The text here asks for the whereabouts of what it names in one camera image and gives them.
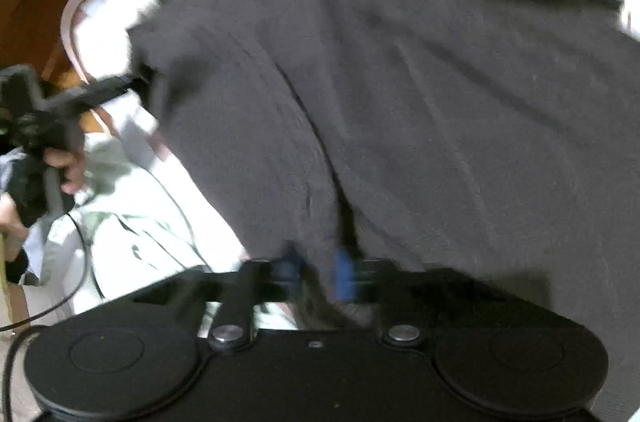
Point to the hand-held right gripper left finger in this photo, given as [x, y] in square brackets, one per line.
[290, 271]

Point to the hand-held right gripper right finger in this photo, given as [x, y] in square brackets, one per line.
[345, 277]

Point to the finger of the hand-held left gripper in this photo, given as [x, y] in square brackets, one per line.
[102, 90]

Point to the dark grey garment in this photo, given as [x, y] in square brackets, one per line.
[400, 102]

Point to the person's left hand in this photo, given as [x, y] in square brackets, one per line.
[67, 169]

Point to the light green cloth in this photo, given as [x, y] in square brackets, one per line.
[107, 174]

